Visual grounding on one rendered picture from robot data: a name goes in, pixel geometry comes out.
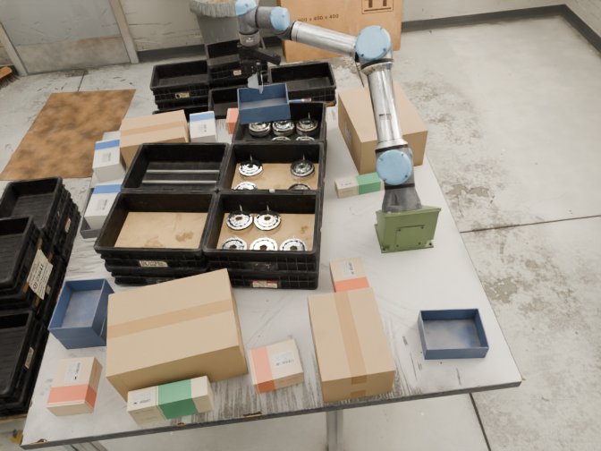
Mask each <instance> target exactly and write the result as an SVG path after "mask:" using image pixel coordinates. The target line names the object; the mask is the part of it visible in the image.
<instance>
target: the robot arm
mask: <svg viewBox="0 0 601 451"><path fill-rule="evenodd" d="M235 9H236V17H237V22H238V29H239V35H240V41H241V42H240V43H237V45H238V46H237V47H238V51H239V57H240V67H241V76H243V75H246V76H250V75H251V74H252V76H251V77H249V78H248V87H249V88H253V89H259V93H262V91H263V82H262V74H261V72H262V67H261V59H262V60H265V61H267V62H269V63H271V64H275V65H278V66H279V65H280V63H281V61H282V60H281V56H280V55H278V54H275V53H272V52H270V51H267V50H265V49H264V48H261V47H259V46H260V43H259V41H260V38H259V31H258V29H266V30H271V31H272V32H273V33H275V34H276V36H277V37H278V38H280V39H282V40H290V41H294V42H298V43H301V44H304V45H307V46H311V47H316V48H319V49H323V50H325V51H329V52H332V53H336V54H338V55H344V56H348V57H350V58H352V59H353V60H354V62H356V63H360V69H361V72H362V73H364V74H365V75H366V76H367V80H368V89H369V95H370V100H371V106H372V111H373V116H374V121H375V126H376V132H377V142H378V144H377V147H376V148H375V152H376V158H377V174H378V176H379V178H380V179H381V180H382V181H383V182H384V187H385V194H384V198H383V202H382V207H381V209H382V212H383V213H388V212H391V213H392V212H403V211H412V210H417V209H422V204H421V201H420V198H419V195H418V193H417V191H416V187H415V177H414V167H413V155H412V151H411V149H409V146H408V142H406V141H405V140H404V139H403V138H402V130H401V125H400V119H399V114H398V108H397V103H396V97H395V92H394V83H393V77H392V72H391V71H392V69H393V67H394V55H393V53H394V47H393V44H392V42H391V39H390V35H389V33H388V32H387V31H386V30H385V29H383V28H382V27H379V26H369V27H367V28H365V29H364V30H362V31H361V32H360V34H359V35H358V37H353V36H351V35H347V34H343V33H341V32H337V31H333V30H328V29H324V28H321V27H318V26H314V25H311V24H307V23H304V22H301V21H295V20H291V19H290V14H289V12H288V10H287V9H286V8H281V7H264V6H256V3H255V1H254V0H239V1H237V2H236V4H235Z"/></svg>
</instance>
